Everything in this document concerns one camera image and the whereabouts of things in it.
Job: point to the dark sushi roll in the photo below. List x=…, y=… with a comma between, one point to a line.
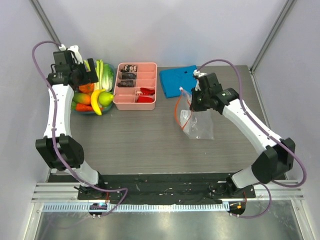
x=127, y=83
x=129, y=68
x=128, y=76

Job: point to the green celery stalks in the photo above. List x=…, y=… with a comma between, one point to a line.
x=99, y=71

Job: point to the orange carrot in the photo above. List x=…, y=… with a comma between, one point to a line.
x=79, y=107

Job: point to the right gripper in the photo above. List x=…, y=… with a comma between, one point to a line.
x=196, y=100

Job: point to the yellow banana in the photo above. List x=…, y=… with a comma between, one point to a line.
x=94, y=101

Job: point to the green pear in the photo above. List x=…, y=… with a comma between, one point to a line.
x=105, y=99

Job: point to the clear zip top bag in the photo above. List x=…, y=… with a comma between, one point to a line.
x=197, y=125

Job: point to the green lettuce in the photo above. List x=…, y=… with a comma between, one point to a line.
x=107, y=78

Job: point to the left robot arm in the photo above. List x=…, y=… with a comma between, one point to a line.
x=57, y=147

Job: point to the perforated cable rail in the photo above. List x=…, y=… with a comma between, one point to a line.
x=95, y=207

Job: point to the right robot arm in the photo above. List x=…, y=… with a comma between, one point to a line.
x=273, y=160

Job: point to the small orange fruit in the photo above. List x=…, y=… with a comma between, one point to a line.
x=87, y=88

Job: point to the blue folded cloth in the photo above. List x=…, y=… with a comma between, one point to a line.
x=173, y=79

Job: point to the green orange mango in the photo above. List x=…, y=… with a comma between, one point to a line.
x=82, y=98

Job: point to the pink divided tray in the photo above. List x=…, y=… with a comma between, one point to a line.
x=146, y=77

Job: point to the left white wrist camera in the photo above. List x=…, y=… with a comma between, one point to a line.
x=74, y=51

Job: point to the teal food bowl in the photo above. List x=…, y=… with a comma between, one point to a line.
x=76, y=90

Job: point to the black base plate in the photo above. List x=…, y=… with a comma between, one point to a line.
x=167, y=189

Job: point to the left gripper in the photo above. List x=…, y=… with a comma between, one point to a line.
x=90, y=77

